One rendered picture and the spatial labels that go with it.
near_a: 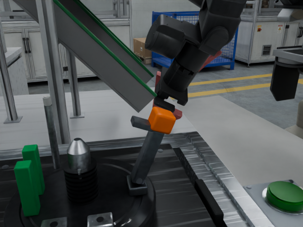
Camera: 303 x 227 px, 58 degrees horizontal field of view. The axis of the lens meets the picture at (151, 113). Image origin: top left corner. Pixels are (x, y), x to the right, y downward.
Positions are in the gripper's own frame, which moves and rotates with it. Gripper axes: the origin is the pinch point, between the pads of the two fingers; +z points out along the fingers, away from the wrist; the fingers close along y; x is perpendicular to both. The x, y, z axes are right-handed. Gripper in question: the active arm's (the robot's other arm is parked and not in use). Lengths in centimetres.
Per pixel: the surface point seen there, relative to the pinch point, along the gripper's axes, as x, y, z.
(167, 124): -8.1, 33.4, -23.2
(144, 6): 19, -825, 239
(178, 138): -0.2, 19.8, -11.1
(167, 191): -3.7, 33.5, -14.8
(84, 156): -13.6, 35.9, -18.3
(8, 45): -142, -277, 195
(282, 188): 7.7, 32.2, -20.4
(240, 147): 18.9, 7.0, -5.1
